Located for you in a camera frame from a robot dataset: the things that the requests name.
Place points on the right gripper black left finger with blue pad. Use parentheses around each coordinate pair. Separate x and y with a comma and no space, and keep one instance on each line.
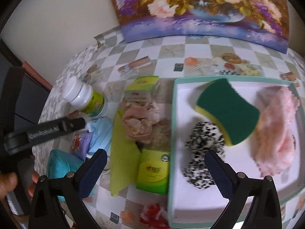
(46,211)

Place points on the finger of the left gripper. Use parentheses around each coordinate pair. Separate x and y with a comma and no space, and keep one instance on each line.
(47,129)

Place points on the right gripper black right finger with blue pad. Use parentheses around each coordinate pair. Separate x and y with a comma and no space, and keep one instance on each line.
(264,211)

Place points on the purple cartoon packet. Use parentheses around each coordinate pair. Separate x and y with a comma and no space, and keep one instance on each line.
(80,144)

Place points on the pink fluffy towel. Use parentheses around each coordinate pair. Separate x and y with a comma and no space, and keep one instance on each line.
(276,142)

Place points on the lime green cloth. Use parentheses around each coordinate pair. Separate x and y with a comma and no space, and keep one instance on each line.
(124,159)

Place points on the blue face mask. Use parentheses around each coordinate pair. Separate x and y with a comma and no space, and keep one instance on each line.
(101,130)

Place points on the red pipe cleaner flower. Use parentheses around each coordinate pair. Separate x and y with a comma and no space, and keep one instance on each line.
(151,216)

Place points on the leopard print scrunchie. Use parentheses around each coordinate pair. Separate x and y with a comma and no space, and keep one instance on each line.
(204,137)

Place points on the green tissue pack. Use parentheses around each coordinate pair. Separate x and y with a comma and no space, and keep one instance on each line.
(141,89)
(153,171)

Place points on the green yellow scrub sponge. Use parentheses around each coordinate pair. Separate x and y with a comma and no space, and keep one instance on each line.
(232,114)

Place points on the pink floral fabric bundle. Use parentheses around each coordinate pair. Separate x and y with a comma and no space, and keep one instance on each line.
(144,124)

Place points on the person's left hand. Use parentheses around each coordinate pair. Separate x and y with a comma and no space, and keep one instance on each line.
(8,182)

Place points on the teal plastic toy box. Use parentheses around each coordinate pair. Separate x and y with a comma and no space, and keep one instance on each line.
(60,163)

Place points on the white pill bottle green label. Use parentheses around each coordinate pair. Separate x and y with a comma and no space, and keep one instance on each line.
(84,98)

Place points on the white tray teal rim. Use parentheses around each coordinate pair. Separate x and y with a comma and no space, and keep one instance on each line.
(190,207)

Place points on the floral painting canvas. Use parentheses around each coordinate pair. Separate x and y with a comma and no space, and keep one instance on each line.
(264,22)

